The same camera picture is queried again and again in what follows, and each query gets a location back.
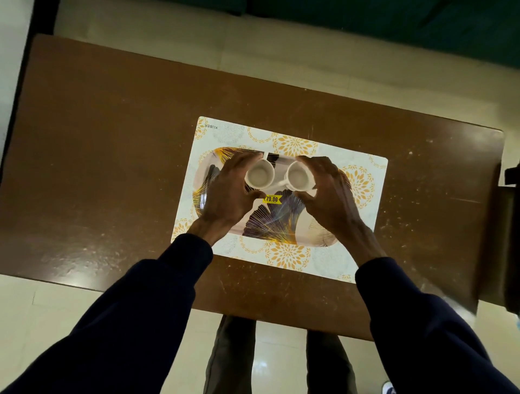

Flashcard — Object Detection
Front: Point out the dark green cloth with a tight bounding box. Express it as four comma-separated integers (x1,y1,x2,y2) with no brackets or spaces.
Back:
168,0,520,70

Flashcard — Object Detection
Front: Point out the person's right leg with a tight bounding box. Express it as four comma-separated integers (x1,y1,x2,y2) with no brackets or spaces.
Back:
306,329,358,394

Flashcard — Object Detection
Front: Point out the leaf patterned serving tray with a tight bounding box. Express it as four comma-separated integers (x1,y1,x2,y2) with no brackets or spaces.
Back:
192,146,352,248

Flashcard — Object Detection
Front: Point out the white ceramic cup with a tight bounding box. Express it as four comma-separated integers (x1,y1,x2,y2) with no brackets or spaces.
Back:
245,152,276,191
279,160,317,192

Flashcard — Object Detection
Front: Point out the person's leg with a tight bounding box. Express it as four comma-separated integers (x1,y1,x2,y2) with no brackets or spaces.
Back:
306,329,358,394
203,314,257,394

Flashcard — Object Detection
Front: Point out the person's right forearm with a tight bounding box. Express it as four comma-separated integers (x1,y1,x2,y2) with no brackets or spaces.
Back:
340,221,520,394

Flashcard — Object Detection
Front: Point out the dark brown chair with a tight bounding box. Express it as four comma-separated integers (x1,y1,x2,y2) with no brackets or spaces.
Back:
479,162,520,316

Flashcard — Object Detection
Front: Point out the person's left leg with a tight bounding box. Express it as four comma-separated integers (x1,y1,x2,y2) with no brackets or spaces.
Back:
203,314,257,394

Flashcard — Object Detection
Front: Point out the person's right hand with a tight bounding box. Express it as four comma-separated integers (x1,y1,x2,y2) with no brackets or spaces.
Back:
294,156,365,239

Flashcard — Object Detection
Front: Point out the person's left forearm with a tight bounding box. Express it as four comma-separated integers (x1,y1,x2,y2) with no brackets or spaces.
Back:
0,218,214,394

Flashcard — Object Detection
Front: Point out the person's left hand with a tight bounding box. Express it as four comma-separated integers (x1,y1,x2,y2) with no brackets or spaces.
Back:
198,152,267,235

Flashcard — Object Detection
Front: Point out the white floral placemat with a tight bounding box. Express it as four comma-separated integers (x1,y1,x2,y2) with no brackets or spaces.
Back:
171,116,389,284

